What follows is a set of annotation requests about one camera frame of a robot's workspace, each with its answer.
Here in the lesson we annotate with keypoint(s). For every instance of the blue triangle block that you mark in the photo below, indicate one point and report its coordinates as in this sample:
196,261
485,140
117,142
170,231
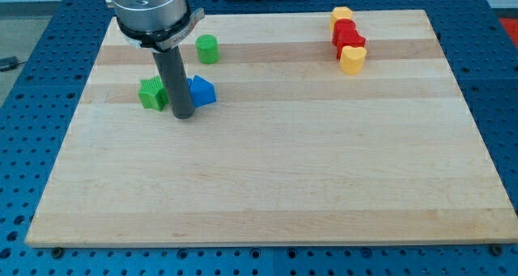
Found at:
202,92

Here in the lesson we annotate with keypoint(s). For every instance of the wooden board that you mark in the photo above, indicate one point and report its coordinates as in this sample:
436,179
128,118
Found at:
293,152

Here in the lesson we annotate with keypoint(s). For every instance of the green cylinder block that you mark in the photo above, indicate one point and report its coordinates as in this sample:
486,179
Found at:
207,49

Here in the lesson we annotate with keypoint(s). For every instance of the green star block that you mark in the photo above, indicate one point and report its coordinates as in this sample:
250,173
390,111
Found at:
152,93

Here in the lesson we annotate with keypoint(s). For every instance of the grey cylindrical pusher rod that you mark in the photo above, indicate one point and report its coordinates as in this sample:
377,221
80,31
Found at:
172,72

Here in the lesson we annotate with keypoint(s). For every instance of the yellow heart block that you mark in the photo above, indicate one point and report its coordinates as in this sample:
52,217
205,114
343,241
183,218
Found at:
352,59

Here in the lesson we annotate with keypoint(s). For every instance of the red star block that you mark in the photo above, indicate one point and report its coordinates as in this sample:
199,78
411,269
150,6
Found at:
349,38

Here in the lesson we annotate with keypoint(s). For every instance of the red round block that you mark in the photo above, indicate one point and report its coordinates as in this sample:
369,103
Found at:
340,26

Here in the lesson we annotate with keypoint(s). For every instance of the yellow hexagon block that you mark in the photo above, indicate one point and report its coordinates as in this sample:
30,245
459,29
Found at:
339,12

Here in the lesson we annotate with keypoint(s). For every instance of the black power adapter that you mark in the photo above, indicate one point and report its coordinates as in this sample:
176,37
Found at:
8,63

